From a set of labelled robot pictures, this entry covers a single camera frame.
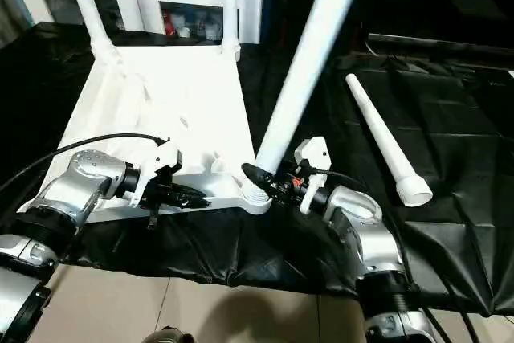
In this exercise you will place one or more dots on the white plastic table top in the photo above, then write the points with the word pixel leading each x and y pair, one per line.
pixel 160 98

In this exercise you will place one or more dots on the white plastic table leg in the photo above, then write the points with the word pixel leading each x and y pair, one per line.
pixel 231 5
pixel 90 9
pixel 309 58
pixel 385 138

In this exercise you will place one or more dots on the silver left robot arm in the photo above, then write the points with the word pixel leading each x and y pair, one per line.
pixel 80 186

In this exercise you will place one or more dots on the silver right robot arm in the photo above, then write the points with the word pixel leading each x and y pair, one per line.
pixel 361 222

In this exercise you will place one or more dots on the black glossy mat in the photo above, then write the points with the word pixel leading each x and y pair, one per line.
pixel 241 246

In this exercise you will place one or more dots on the grey robot torso front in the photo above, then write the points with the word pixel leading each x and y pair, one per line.
pixel 170 336

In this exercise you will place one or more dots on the small red box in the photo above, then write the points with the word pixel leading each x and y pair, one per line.
pixel 168 23

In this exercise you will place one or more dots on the grey curtain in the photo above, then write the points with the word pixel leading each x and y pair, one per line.
pixel 12 13

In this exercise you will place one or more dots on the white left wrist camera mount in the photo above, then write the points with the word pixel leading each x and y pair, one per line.
pixel 160 158

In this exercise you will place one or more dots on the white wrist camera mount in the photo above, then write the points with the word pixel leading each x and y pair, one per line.
pixel 315 154
pixel 160 158

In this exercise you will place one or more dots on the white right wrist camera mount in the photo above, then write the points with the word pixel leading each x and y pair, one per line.
pixel 315 154

